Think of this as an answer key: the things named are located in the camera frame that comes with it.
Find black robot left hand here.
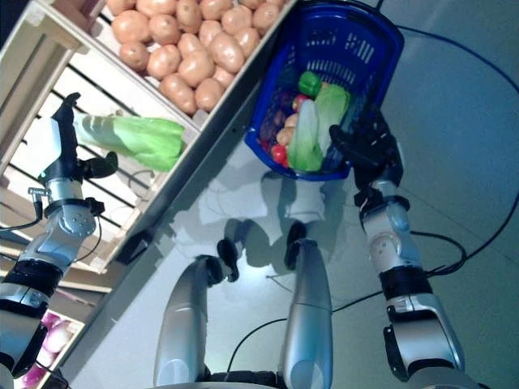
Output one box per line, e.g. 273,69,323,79
39,92,119,183

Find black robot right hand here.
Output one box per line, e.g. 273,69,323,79
328,104,405,190

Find napa cabbage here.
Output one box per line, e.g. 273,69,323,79
314,83,352,157
286,99,325,172
75,113,187,172

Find blue plastic shopping basket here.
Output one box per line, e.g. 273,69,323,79
244,0,405,182

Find green bell pepper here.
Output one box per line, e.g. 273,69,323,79
298,71,324,96

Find wooden slatted cabbage crate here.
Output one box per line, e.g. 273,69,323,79
0,0,204,272

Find dark purple onion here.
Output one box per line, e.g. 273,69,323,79
259,115,279,141

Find black robot right foot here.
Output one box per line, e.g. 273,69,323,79
283,220,308,271

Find black robot foot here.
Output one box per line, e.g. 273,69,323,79
217,238,240,283
283,220,308,271

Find wooden potato crate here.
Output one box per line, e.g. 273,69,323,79
79,0,301,130

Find vegetable display rack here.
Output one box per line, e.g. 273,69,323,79
0,0,303,389

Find silver robot right leg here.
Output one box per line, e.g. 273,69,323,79
277,237,334,389

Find silver robot leg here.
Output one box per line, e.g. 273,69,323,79
277,237,334,389
152,254,226,388

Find black robot left foot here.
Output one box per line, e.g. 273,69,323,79
217,238,240,283

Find purple white onion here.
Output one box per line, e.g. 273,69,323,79
42,311,68,331
19,366,48,388
43,328,72,353

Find silver robot left leg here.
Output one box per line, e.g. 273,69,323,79
152,254,226,388

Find black robot waist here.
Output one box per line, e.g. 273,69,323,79
202,370,285,389

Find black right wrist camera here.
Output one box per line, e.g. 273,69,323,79
354,188,380,212

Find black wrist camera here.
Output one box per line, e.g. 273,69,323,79
354,188,380,212
84,197,106,216

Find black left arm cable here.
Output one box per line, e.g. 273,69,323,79
0,188,45,244

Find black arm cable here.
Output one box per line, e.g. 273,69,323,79
409,230,467,277
0,188,45,244

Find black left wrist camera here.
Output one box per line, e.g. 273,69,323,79
84,197,106,216

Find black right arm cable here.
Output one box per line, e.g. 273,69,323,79
409,230,467,277

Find long black floor cable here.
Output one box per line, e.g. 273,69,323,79
331,24,519,314

